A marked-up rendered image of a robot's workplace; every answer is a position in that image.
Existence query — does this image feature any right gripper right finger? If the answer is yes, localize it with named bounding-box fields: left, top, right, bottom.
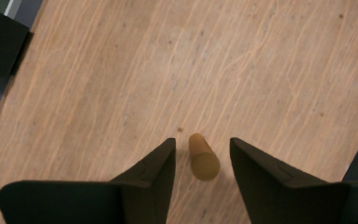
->
left=228, top=137, right=358, bottom=224

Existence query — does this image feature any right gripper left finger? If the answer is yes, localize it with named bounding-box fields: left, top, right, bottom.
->
left=0, top=138, right=177, bottom=224

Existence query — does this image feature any tan cylindrical peg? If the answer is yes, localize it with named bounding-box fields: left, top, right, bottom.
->
left=189, top=133, right=221, bottom=181

